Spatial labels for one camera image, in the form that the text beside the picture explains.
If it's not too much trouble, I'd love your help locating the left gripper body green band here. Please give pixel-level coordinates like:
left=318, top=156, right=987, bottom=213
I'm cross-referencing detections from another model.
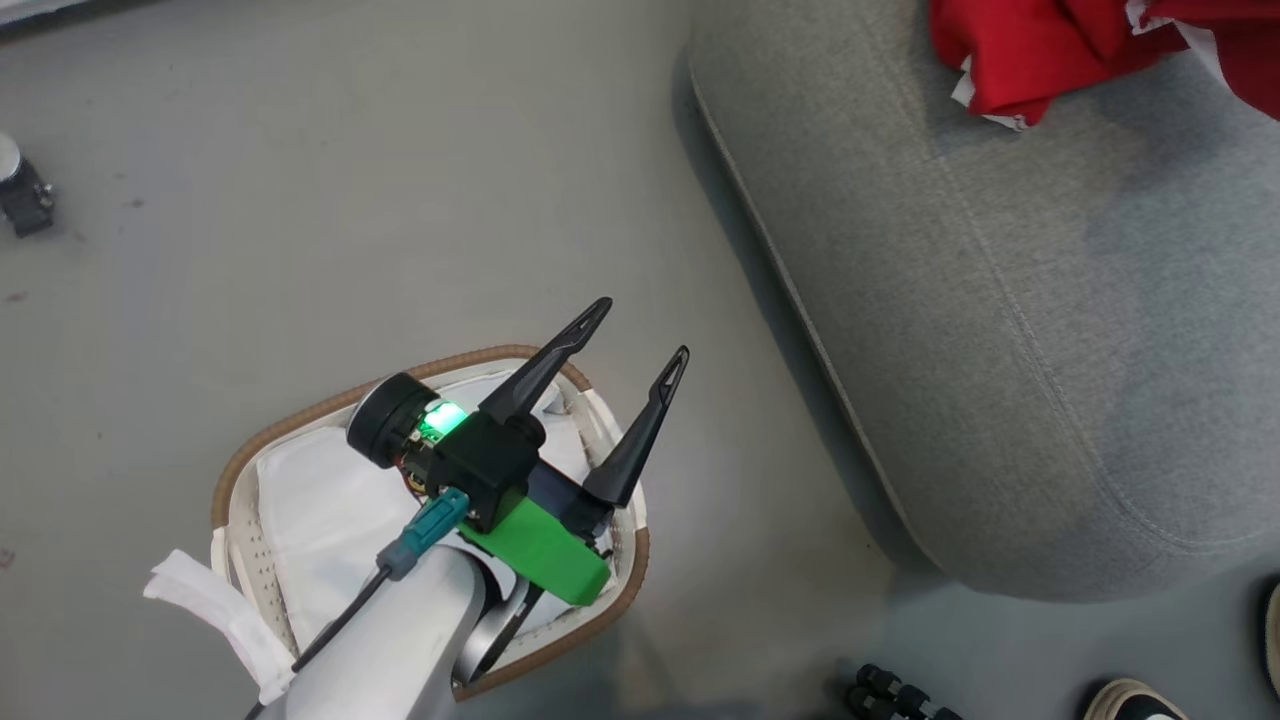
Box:
left=347, top=373, right=613, bottom=607

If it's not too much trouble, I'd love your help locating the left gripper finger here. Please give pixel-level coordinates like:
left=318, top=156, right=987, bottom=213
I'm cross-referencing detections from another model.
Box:
left=583, top=346, right=690, bottom=508
left=478, top=297, right=613, bottom=426

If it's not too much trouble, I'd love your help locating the red sports jersey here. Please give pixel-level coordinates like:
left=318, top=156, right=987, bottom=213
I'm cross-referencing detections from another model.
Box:
left=928, top=0, right=1280, bottom=131

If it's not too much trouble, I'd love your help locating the grey fabric sofa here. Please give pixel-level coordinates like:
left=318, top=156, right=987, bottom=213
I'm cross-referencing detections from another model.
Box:
left=688, top=0, right=1280, bottom=603

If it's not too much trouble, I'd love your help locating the white laundry basket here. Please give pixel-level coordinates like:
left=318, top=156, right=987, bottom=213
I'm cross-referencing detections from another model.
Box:
left=145, top=345, right=651, bottom=706

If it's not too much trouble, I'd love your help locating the black ribbed wheel cluster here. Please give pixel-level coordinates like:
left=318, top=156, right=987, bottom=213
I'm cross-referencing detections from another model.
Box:
left=845, top=663, right=966, bottom=720

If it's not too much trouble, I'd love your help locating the black caster wheel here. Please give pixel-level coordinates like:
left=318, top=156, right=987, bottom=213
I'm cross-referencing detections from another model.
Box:
left=0, top=160, right=56, bottom=238

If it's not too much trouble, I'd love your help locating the beige black shoe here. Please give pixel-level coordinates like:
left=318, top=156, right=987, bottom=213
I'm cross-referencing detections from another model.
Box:
left=1080, top=678, right=1191, bottom=720

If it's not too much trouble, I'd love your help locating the black cable teal connector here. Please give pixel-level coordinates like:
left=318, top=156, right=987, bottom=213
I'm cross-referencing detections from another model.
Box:
left=245, top=488, right=471, bottom=720

